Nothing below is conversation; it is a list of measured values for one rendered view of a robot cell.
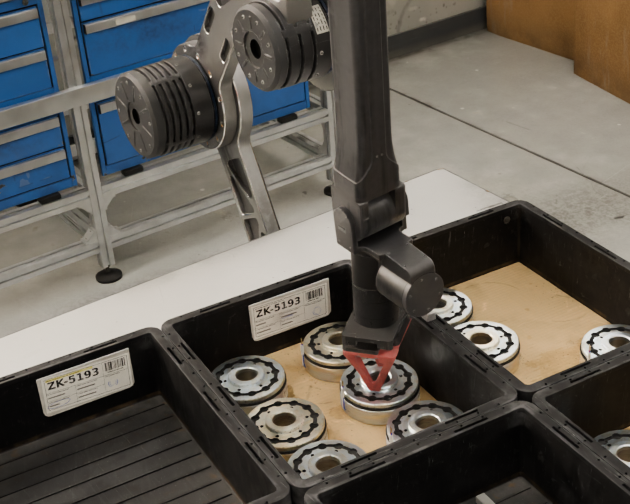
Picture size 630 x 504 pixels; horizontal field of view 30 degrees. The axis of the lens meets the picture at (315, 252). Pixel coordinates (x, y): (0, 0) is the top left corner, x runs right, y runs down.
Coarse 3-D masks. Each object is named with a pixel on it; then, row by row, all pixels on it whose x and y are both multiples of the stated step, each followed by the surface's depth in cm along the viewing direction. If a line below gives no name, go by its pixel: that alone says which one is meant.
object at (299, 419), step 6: (282, 408) 149; (288, 408) 149; (294, 408) 149; (270, 414) 148; (276, 414) 148; (282, 414) 149; (288, 414) 149; (294, 414) 148; (300, 414) 148; (270, 420) 147; (300, 420) 147; (270, 426) 146; (276, 426) 146; (282, 426) 146; (288, 426) 146; (294, 426) 146; (300, 426) 146; (276, 432) 146; (282, 432) 145; (288, 432) 146
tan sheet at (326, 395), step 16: (288, 352) 166; (288, 368) 163; (304, 368) 163; (288, 384) 160; (304, 384) 160; (320, 384) 159; (336, 384) 159; (320, 400) 156; (336, 400) 156; (336, 416) 153; (336, 432) 150; (352, 432) 150; (368, 432) 150; (384, 432) 149; (368, 448) 147
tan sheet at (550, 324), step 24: (456, 288) 178; (480, 288) 177; (504, 288) 177; (528, 288) 176; (552, 288) 176; (480, 312) 172; (504, 312) 171; (528, 312) 171; (552, 312) 170; (576, 312) 170; (528, 336) 165; (552, 336) 165; (576, 336) 164; (528, 360) 160; (552, 360) 160; (576, 360) 160; (528, 384) 156
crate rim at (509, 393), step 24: (336, 264) 167; (264, 288) 163; (192, 312) 159; (216, 312) 159; (168, 336) 154; (432, 336) 150; (192, 360) 149; (216, 384) 144; (504, 384) 140; (240, 408) 139; (480, 408) 136; (432, 432) 133; (360, 456) 130; (288, 480) 128; (312, 480) 127
